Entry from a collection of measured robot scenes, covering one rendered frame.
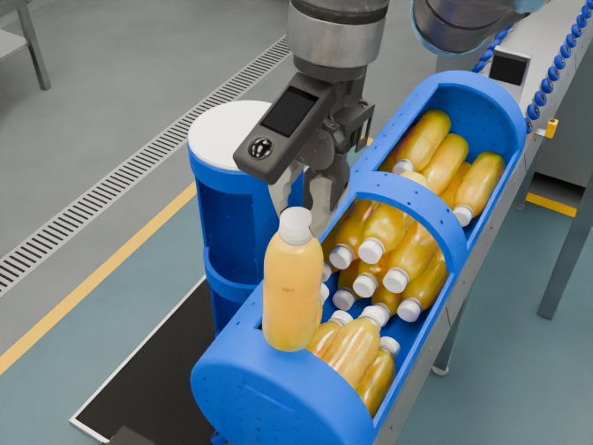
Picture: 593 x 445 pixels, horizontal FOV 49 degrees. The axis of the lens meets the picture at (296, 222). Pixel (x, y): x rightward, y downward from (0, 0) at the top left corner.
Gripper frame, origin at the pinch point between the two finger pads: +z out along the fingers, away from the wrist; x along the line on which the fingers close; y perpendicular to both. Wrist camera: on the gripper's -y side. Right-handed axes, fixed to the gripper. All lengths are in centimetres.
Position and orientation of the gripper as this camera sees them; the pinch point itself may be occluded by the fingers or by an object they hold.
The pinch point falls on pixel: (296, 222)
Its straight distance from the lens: 74.5
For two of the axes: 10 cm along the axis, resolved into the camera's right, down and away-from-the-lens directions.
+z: -1.1, 7.7, 6.3
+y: 5.5, -4.8, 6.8
